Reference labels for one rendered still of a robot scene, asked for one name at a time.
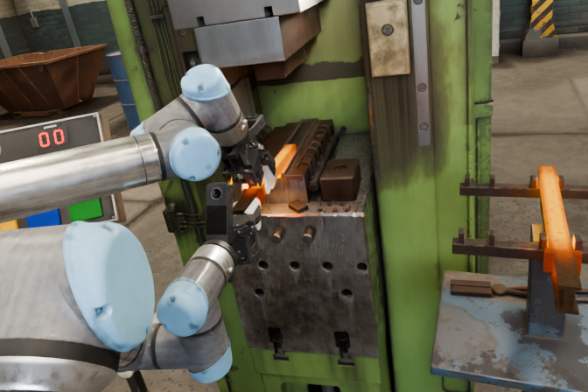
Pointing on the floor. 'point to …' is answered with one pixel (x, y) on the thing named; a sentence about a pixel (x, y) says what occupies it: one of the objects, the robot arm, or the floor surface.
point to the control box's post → (136, 382)
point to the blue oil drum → (123, 88)
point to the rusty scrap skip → (49, 81)
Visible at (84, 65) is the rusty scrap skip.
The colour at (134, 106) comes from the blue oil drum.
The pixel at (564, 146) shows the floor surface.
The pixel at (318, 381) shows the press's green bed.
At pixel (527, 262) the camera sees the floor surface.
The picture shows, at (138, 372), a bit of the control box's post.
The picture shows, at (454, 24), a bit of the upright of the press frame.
